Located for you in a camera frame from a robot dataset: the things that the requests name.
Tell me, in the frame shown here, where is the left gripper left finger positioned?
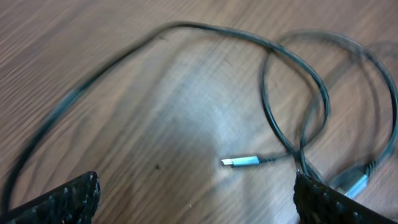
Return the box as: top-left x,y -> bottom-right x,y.
1,171 -> 101,224

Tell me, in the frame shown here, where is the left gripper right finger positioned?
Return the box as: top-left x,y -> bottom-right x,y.
293,172 -> 396,224

